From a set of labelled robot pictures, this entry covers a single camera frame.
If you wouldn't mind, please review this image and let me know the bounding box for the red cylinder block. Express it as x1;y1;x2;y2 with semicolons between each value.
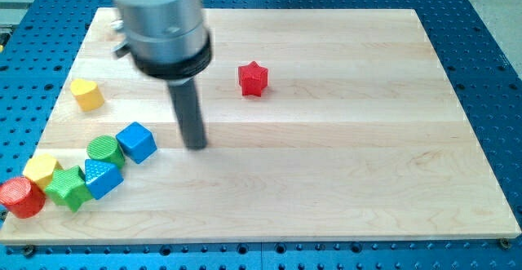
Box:
1;177;46;219

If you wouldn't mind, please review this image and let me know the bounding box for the blue cube block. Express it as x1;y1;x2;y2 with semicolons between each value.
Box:
116;122;157;164

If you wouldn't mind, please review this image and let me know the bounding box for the blue triangle block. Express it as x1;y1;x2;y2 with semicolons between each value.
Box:
85;159;123;200

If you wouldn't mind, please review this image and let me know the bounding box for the left board clamp screw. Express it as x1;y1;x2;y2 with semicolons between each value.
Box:
20;245;36;258

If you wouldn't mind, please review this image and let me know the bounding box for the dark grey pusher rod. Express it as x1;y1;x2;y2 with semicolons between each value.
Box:
167;78;207;150

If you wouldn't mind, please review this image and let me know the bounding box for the board clamp screw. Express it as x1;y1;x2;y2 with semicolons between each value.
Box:
20;245;36;258
498;238;511;250

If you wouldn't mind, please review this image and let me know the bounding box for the light wooden board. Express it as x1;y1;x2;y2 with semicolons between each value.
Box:
1;8;520;245

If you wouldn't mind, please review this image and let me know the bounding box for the yellow hexagon block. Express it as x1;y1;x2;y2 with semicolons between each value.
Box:
22;153;62;191

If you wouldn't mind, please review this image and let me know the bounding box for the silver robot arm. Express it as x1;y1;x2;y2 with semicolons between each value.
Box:
112;0;212;150

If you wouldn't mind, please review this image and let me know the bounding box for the green cylinder block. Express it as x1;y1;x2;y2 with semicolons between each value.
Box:
86;135;125;169

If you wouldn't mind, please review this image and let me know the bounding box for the green star block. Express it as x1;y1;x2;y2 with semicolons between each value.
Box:
44;166;94;212

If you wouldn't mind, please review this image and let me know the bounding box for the red star block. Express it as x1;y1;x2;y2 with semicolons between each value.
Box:
238;61;268;97

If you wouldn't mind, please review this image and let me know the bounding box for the yellow heart block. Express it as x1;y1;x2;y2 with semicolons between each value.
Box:
70;78;104;112

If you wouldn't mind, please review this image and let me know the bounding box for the right board clamp screw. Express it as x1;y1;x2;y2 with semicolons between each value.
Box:
498;238;511;250

